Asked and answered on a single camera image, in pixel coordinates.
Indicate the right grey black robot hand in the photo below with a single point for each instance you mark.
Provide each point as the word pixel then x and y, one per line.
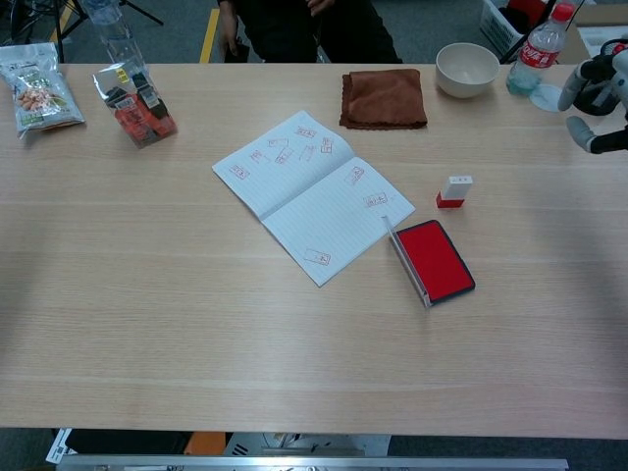
pixel 579 86

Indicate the small red white stamp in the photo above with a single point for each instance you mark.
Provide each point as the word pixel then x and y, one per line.
pixel 455 191

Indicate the brown folded cloth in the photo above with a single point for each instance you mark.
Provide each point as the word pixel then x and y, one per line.
pixel 385 98

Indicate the open lined notebook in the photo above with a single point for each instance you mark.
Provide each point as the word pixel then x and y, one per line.
pixel 304 196

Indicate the black mesh pen holder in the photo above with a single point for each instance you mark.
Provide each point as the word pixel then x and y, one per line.
pixel 598 100

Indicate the clear round plastic lid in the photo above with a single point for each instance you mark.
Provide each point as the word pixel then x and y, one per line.
pixel 547 98

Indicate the cola bottle with red label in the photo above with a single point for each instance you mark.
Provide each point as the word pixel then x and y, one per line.
pixel 539 49

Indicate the red capped pen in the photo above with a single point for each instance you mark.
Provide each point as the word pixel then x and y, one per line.
pixel 618 49

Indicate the white plastic basket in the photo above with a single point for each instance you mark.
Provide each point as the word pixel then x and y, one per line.
pixel 505 22

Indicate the white bowl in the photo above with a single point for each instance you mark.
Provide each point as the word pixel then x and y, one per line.
pixel 466 71

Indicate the red ink pad with lid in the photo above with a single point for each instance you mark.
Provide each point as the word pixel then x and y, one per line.
pixel 432 260

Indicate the person in black clothes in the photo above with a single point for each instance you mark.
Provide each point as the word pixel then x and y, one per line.
pixel 314 29

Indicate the clear bag of sauce packets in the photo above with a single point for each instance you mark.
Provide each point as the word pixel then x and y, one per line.
pixel 137 113

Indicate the black tripod stand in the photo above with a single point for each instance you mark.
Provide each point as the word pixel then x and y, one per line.
pixel 59 19

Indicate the nut snack bag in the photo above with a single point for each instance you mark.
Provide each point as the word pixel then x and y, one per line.
pixel 41 93

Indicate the aluminium rail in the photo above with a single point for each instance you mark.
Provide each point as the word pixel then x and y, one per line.
pixel 314 464

